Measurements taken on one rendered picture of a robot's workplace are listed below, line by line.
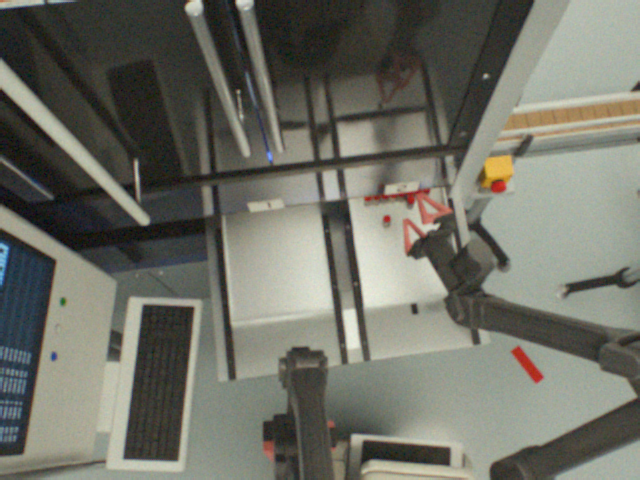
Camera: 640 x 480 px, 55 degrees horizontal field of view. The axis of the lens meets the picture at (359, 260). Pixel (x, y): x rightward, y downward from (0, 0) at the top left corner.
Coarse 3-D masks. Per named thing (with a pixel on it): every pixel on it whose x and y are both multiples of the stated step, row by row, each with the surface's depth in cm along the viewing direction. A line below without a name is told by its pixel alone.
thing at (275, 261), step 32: (224, 224) 164; (256, 224) 165; (288, 224) 166; (320, 224) 164; (224, 256) 159; (256, 256) 163; (288, 256) 163; (320, 256) 163; (256, 288) 161; (288, 288) 161; (320, 288) 161; (256, 320) 157
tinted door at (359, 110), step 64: (256, 0) 82; (320, 0) 84; (384, 0) 86; (448, 0) 88; (320, 64) 99; (384, 64) 101; (448, 64) 104; (320, 128) 120; (384, 128) 123; (448, 128) 128
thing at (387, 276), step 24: (432, 192) 169; (360, 216) 167; (408, 216) 167; (360, 240) 165; (384, 240) 165; (360, 264) 163; (384, 264) 163; (408, 264) 163; (384, 288) 162; (408, 288) 162; (432, 288) 162
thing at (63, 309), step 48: (0, 240) 110; (48, 240) 129; (0, 288) 111; (48, 288) 129; (96, 288) 154; (0, 336) 112; (48, 336) 130; (96, 336) 155; (0, 384) 112; (48, 384) 131; (96, 384) 156; (0, 432) 113; (48, 432) 132
